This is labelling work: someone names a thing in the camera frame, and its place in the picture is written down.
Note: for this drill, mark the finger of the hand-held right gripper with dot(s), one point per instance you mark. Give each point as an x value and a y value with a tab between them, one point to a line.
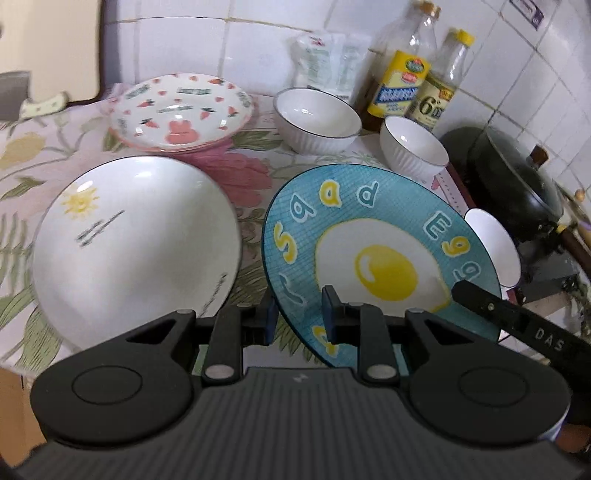
478	302

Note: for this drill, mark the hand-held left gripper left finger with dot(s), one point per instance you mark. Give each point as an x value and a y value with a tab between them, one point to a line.
270	323

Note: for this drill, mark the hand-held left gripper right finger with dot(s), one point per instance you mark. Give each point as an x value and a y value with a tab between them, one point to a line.
330	316

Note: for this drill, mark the blue fried egg print plate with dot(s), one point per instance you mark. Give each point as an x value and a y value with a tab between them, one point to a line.
383	217

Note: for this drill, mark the large white ribbed bowl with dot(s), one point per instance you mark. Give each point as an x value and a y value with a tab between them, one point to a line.
318	124

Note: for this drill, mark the grey box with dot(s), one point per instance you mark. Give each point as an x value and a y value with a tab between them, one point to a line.
547	281

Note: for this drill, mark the white dark-rimmed bowl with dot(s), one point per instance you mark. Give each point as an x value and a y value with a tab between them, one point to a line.
496	244

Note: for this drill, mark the dark red stove top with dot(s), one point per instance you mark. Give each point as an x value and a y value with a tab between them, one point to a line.
461	191

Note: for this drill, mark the glass wok lid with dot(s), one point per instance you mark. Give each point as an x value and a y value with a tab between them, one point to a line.
512	184

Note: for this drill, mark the floral tablecloth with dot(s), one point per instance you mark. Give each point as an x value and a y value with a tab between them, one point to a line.
251	177

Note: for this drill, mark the white plate with sun print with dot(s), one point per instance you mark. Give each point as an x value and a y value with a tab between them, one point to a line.
147	240

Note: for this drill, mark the black wok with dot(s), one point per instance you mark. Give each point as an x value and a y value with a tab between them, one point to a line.
455	147

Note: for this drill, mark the small white ribbed bowl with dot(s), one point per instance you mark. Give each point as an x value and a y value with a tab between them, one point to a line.
413	147

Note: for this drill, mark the clear vinegar bottle yellow cap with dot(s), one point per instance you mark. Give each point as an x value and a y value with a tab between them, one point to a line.
434	106

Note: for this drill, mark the white rabbit carrot print plate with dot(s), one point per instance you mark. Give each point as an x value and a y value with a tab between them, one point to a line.
180	110

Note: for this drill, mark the oil bottle with yellow label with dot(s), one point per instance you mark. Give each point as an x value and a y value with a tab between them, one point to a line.
401	81

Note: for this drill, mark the white packet with green print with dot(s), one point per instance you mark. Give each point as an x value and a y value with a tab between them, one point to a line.
353	64

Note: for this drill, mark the white packet with red print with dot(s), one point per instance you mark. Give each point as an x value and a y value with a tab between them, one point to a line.
318	60

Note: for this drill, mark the beige cutting board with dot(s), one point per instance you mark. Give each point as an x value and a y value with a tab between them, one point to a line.
55	46

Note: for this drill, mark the wall sticker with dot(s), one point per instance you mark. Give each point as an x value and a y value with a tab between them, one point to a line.
528	11

